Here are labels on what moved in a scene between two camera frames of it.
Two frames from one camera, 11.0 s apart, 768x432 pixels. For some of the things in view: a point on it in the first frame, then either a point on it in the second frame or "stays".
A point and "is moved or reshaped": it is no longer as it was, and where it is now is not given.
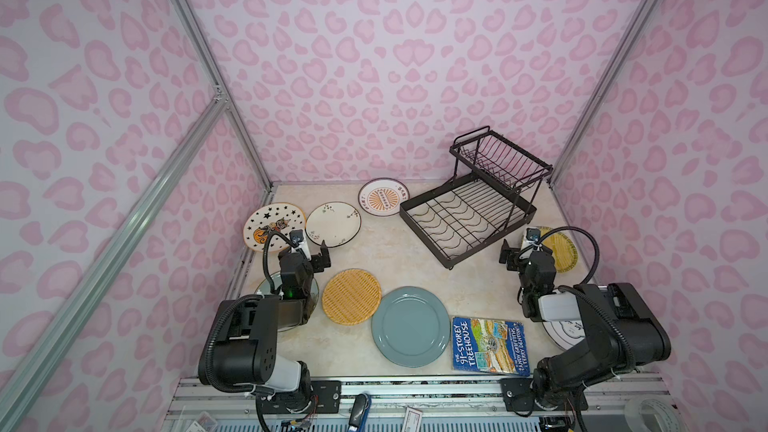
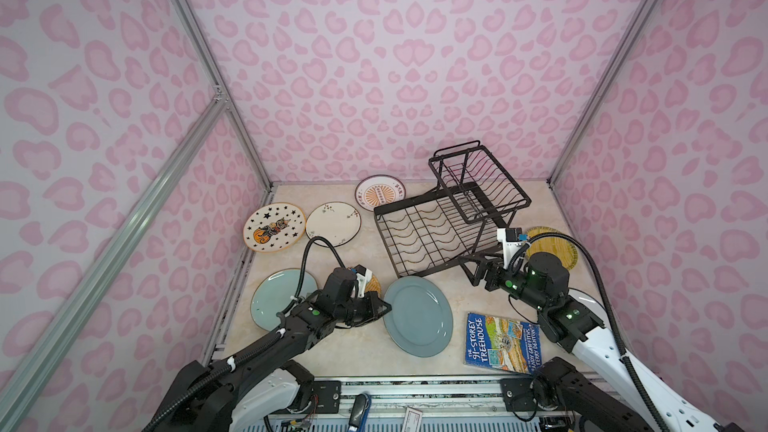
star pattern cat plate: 277,218 stays
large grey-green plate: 410,327 is moved or reshaped
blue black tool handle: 360,411 stays
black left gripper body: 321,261 -> 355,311
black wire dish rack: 493,191 is moved or reshaped
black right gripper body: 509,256 -> 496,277
